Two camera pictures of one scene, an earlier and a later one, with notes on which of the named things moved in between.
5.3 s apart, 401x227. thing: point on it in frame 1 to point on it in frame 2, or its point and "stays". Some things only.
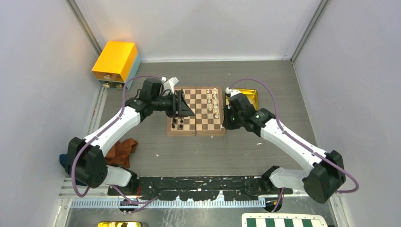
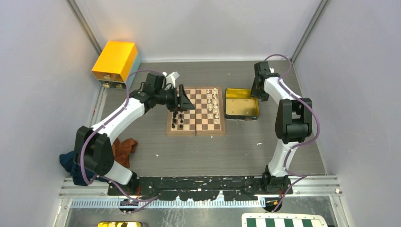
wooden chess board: x=206 y=104 stays
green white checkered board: x=283 y=220 stays
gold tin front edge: x=120 y=223 stays
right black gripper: x=227 y=124 to x=264 y=97
